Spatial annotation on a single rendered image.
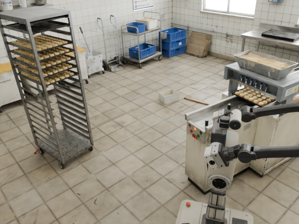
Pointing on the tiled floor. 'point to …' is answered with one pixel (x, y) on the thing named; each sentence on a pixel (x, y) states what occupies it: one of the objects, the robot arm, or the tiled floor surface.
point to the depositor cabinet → (272, 136)
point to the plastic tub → (168, 96)
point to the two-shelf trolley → (139, 43)
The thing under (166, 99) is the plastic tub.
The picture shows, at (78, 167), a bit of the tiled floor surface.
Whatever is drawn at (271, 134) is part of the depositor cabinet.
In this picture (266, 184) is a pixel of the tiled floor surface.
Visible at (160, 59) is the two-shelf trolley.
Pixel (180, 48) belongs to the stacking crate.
